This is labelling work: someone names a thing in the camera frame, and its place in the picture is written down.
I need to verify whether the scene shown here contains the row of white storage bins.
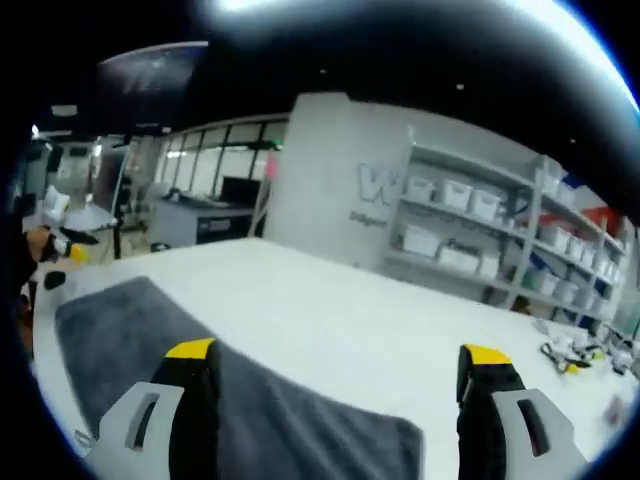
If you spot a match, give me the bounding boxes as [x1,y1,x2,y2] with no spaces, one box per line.
[399,177,624,309]

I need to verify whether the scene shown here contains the grey towel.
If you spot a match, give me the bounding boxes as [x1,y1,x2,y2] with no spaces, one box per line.
[53,276,426,480]

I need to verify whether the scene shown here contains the person's left hand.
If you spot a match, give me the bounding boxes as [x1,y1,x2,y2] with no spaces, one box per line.
[24,226,57,262]

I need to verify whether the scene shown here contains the black screen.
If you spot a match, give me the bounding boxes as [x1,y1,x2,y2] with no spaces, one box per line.
[221,175,264,202]

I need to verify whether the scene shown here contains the grey metal storage shelf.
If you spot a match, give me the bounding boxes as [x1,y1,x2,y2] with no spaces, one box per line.
[383,127,631,321]

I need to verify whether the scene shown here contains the ceiling light strip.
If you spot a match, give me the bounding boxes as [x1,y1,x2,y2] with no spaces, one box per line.
[214,0,311,16]

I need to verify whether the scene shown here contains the cabinet with black front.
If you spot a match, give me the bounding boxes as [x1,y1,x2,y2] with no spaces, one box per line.
[197,214,256,241]

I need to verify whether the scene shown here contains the yellow and black tool clutter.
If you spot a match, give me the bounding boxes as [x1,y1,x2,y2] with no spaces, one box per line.
[539,334,640,376]

